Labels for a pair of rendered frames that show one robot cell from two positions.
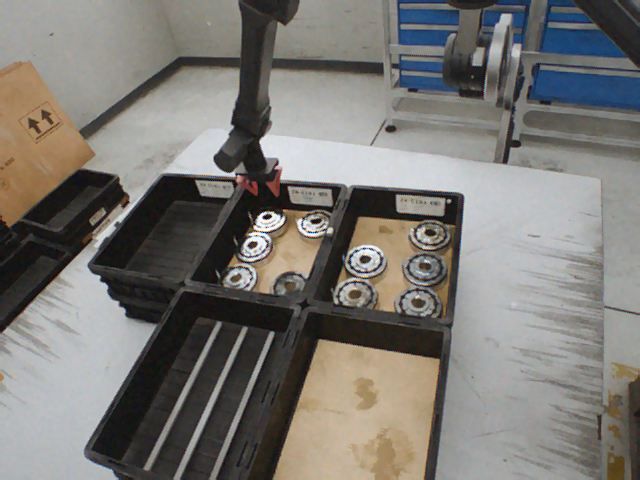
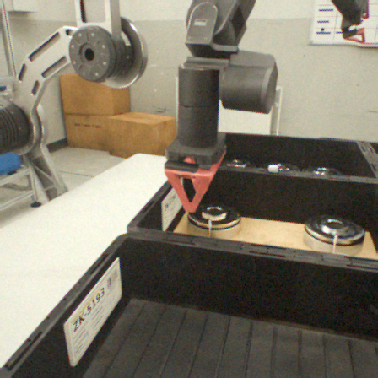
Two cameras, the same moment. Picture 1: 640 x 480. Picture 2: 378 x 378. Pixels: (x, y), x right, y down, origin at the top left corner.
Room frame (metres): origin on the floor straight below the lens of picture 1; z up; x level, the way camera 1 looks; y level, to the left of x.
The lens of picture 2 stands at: (1.03, 0.63, 1.18)
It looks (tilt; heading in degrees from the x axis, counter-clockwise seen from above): 23 degrees down; 261
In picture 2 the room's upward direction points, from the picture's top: straight up
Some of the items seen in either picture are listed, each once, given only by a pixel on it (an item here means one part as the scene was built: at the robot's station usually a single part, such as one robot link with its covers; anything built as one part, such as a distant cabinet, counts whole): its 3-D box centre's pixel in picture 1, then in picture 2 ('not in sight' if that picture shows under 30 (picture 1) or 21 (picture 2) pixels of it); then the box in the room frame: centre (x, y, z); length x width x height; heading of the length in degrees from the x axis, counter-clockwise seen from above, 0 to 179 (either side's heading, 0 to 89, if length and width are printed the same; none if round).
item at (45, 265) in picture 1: (38, 300); not in sight; (1.34, 1.30, 0.31); 0.40 x 0.30 x 0.34; 148
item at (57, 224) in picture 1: (92, 231); not in sight; (1.68, 1.09, 0.37); 0.40 x 0.30 x 0.45; 148
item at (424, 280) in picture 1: (424, 268); (279, 169); (0.65, -0.23, 0.86); 0.10 x 0.10 x 0.01
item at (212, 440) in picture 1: (209, 390); not in sight; (0.44, 0.28, 0.87); 0.40 x 0.30 x 0.11; 156
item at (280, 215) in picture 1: (267, 218); not in sight; (0.93, 0.13, 0.86); 0.10 x 0.10 x 0.01
